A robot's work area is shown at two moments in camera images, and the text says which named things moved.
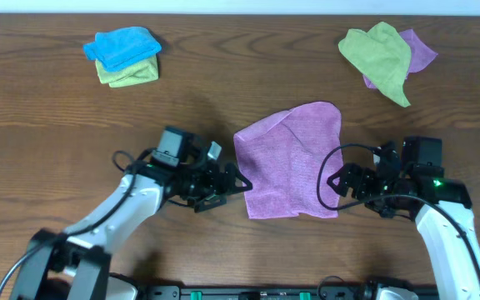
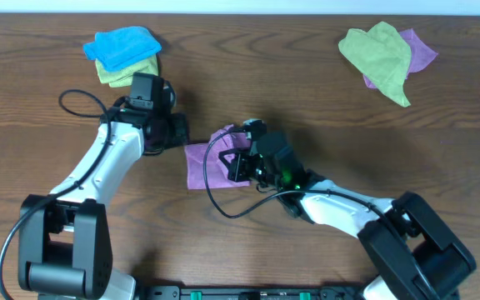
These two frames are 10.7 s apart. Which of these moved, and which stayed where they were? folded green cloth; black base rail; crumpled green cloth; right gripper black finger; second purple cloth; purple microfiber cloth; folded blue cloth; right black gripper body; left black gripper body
Moved: left black gripper body; right black gripper body; purple microfiber cloth; right gripper black finger
Stayed: black base rail; folded blue cloth; second purple cloth; crumpled green cloth; folded green cloth
